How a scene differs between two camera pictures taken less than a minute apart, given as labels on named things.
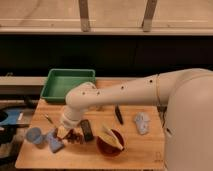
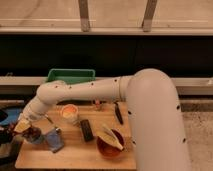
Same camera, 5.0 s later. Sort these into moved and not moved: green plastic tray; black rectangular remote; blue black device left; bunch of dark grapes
Moved: bunch of dark grapes
Not moved: blue black device left; green plastic tray; black rectangular remote
